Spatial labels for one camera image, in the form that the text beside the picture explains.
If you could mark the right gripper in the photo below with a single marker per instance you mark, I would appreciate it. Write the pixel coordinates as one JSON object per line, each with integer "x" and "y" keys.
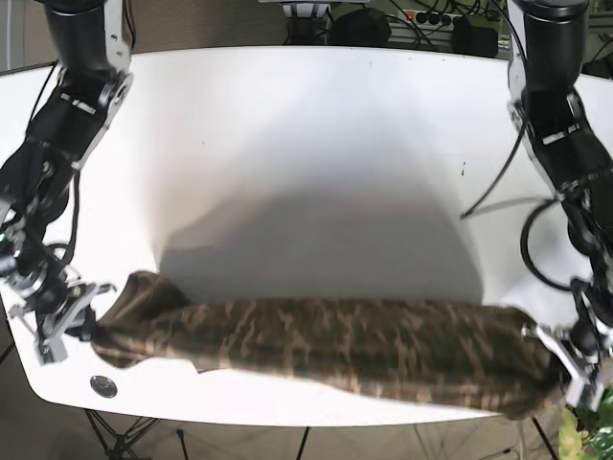
{"x": 60, "y": 305}

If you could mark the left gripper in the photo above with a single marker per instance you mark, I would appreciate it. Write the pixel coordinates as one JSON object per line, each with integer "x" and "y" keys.
{"x": 583, "y": 348}

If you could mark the camouflage T-shirt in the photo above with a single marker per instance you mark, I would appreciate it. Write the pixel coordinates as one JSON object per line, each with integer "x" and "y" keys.
{"x": 440, "y": 352}

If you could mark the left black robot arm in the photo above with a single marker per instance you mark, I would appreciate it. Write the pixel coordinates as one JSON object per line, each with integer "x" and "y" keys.
{"x": 547, "y": 43}

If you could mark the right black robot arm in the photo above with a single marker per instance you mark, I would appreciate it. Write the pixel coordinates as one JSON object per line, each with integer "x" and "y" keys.
{"x": 40, "y": 196}

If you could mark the green plant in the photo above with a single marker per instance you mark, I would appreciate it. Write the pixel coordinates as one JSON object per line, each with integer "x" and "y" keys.
{"x": 584, "y": 434}

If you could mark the left metal table grommet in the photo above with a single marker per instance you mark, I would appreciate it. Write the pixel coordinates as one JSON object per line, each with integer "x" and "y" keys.
{"x": 104, "y": 387}

